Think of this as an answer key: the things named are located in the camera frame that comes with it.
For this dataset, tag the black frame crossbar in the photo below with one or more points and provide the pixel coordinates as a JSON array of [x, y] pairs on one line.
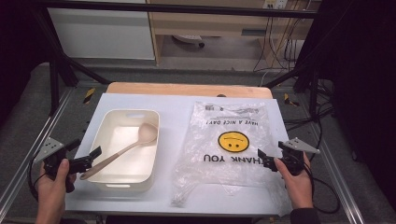
[[186, 9]]

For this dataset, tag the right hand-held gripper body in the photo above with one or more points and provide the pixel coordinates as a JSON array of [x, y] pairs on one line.
[[295, 158]]

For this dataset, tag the white chair leg with caster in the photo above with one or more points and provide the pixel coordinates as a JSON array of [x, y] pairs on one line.
[[188, 39]]

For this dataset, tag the person's left hand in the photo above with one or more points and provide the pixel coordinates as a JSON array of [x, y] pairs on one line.
[[51, 189]]

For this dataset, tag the wooden desk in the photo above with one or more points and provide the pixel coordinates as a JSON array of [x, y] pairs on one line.
[[218, 21]]

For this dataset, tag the beige silicone spoon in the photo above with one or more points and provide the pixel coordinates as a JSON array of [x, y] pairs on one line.
[[124, 151]]

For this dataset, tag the person's right hand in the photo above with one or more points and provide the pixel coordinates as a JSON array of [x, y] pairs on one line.
[[299, 189]]

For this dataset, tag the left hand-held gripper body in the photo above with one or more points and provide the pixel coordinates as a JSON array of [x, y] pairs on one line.
[[49, 149]]

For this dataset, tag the aluminium rail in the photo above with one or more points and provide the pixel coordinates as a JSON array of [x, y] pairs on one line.
[[37, 140], [339, 180]]

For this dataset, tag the clear plastic bag smiley print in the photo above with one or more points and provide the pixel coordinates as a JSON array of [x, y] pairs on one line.
[[230, 155]]

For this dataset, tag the white power strip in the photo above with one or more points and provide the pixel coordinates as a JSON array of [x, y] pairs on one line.
[[275, 3]]

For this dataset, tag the white cabinet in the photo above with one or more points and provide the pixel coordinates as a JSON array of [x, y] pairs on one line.
[[99, 34]]

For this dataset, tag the black frame post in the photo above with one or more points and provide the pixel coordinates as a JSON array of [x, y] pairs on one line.
[[53, 87], [313, 93]]

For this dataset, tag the cream plastic bin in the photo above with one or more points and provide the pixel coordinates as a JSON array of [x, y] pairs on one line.
[[124, 146]]

